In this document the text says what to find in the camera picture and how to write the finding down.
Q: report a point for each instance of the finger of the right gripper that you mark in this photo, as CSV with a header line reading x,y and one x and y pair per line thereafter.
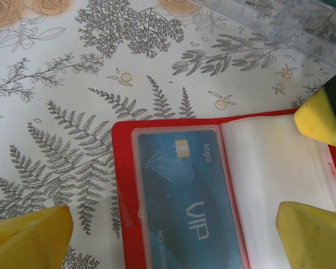
x,y
322,120

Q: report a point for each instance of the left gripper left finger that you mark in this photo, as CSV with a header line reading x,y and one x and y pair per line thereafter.
x,y
25,241

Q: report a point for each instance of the clear acrylic card stand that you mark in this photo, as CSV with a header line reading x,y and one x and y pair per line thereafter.
x,y
296,30

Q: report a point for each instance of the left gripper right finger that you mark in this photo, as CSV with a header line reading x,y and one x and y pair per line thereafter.
x,y
316,241

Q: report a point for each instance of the blue VIP card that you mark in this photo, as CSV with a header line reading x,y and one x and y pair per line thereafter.
x,y
179,196

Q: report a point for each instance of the red card holder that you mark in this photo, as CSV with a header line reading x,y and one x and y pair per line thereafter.
x,y
268,168

